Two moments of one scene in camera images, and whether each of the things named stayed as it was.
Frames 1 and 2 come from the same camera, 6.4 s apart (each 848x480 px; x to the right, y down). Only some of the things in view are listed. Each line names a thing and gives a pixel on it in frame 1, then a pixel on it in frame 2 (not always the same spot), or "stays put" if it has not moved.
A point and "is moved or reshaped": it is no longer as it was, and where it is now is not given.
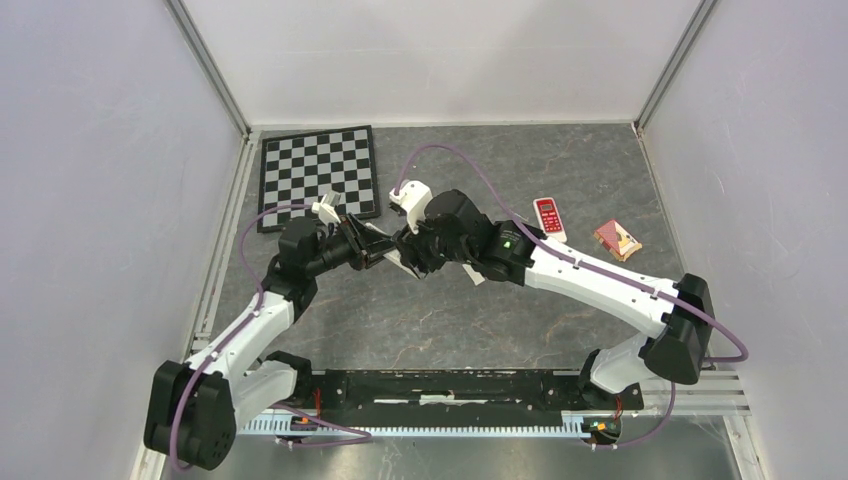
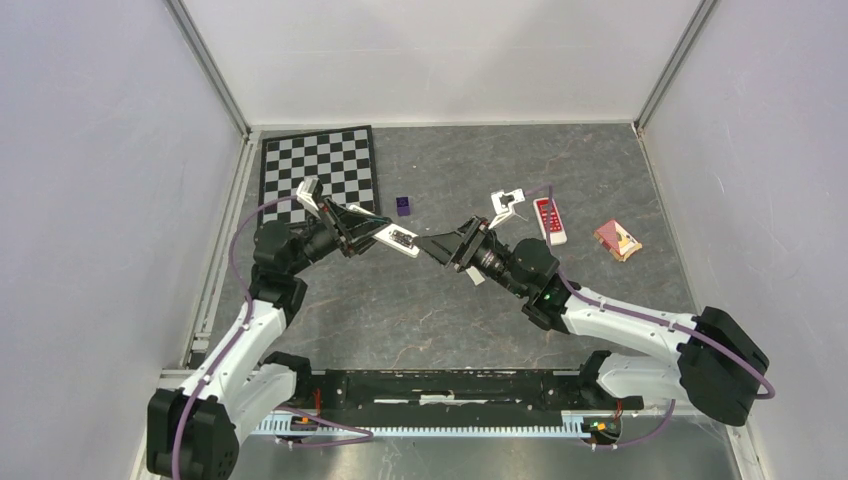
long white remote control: (393, 256) is moved or reshaped
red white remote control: (550, 219) stays put
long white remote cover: (476, 276) stays put
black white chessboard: (300, 169) stays put
